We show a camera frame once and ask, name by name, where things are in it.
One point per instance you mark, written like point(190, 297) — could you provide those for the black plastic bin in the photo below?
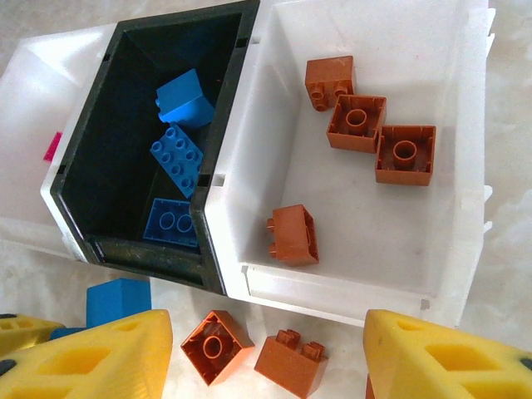
point(112, 174)

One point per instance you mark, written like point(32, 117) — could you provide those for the white plastic bin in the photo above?
point(37, 83)
point(374, 232)

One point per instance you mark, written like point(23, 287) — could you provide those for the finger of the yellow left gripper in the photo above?
point(21, 332)

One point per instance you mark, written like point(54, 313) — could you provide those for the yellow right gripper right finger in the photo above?
point(407, 361)

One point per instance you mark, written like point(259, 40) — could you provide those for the pink lego brick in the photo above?
point(52, 145)

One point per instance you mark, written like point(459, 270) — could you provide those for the orange lego brick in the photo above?
point(405, 154)
point(293, 237)
point(216, 349)
point(287, 370)
point(328, 75)
point(355, 122)
point(369, 388)

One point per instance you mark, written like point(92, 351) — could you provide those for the blue lego brick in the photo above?
point(187, 97)
point(116, 299)
point(176, 160)
point(168, 224)

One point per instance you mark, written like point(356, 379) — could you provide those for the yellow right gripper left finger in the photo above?
point(75, 365)

